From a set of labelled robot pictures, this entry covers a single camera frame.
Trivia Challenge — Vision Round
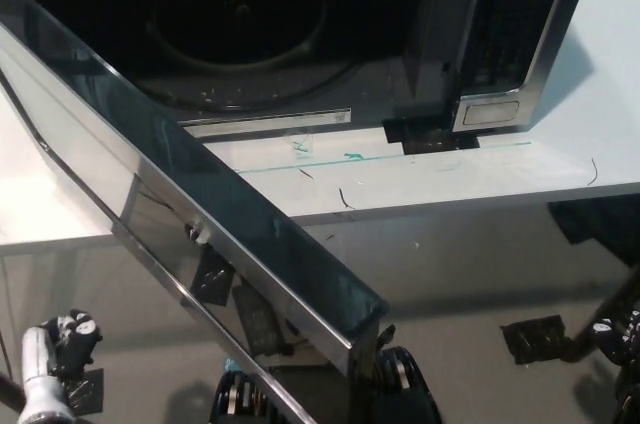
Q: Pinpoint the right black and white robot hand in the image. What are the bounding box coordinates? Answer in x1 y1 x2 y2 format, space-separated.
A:
592 300 640 424

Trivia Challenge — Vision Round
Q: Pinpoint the glass microwave turntable plate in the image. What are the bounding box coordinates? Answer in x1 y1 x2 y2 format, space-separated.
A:
135 0 359 109

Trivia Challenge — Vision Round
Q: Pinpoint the black metal table leg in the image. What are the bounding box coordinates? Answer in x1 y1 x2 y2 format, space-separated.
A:
563 262 640 363

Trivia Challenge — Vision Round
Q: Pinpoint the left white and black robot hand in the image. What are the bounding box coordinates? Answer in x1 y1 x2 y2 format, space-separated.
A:
21 308 104 388

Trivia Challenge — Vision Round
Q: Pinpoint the black floor outlet box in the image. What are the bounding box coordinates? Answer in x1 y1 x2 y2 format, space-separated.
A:
64 368 107 416
500 314 572 368

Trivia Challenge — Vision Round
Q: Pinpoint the black object under table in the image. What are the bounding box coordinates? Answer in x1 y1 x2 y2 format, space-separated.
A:
546 200 640 246

